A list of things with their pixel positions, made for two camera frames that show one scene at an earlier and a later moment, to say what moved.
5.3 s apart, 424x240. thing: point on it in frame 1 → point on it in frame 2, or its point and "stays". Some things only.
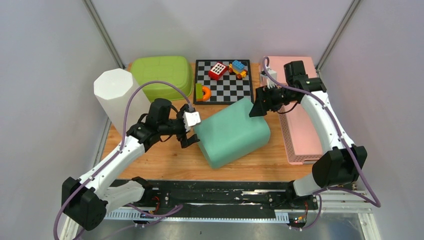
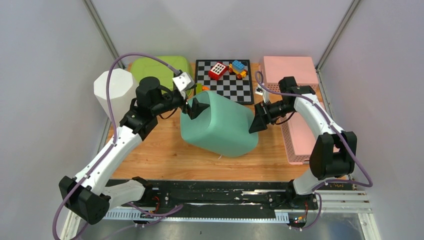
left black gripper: (185, 143) → (197, 107)
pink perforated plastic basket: (302, 139) stays
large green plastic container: (175, 70) stays
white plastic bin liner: (113, 89) stays
